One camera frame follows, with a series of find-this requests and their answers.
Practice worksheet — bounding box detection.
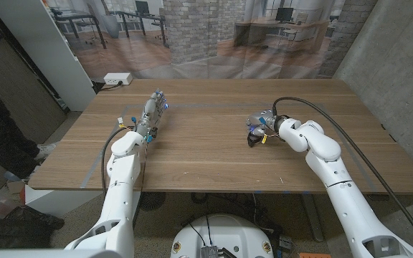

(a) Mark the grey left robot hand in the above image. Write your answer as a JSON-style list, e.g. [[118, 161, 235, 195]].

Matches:
[[134, 89, 170, 143]]

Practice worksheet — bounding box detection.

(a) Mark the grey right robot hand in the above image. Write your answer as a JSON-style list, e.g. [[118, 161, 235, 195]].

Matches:
[[245, 109, 282, 140]]

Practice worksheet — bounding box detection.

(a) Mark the black velcro strap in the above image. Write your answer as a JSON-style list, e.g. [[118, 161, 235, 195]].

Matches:
[[247, 130, 263, 148]]

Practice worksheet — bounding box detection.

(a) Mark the white power strip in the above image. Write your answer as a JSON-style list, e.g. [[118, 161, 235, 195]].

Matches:
[[103, 72, 133, 86]]

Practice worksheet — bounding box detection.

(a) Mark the black round grille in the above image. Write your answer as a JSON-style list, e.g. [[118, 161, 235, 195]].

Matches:
[[138, 192, 167, 211]]

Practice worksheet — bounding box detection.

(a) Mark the printed office backdrop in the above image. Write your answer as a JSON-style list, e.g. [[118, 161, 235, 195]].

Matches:
[[44, 0, 378, 80]]

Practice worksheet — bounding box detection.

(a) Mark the grey table leg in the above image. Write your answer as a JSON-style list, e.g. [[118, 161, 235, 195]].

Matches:
[[301, 193, 325, 243]]

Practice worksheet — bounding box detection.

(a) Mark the white cabinet panel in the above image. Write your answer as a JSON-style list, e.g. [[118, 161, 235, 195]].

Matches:
[[0, 0, 97, 112]]

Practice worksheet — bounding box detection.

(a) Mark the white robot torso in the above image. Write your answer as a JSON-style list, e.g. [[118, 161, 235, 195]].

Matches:
[[170, 214, 275, 258]]

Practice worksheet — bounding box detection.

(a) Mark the dark wooden door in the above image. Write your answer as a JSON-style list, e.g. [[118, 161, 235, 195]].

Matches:
[[0, 0, 67, 144]]

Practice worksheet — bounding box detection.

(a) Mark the black bag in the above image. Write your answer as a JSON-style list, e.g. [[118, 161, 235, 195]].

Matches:
[[0, 206, 65, 250]]

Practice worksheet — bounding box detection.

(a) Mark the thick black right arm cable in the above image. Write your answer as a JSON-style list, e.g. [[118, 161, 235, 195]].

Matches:
[[272, 95, 413, 249]]

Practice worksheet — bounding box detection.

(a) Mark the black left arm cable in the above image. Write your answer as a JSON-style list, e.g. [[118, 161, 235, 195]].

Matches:
[[100, 125, 136, 198]]

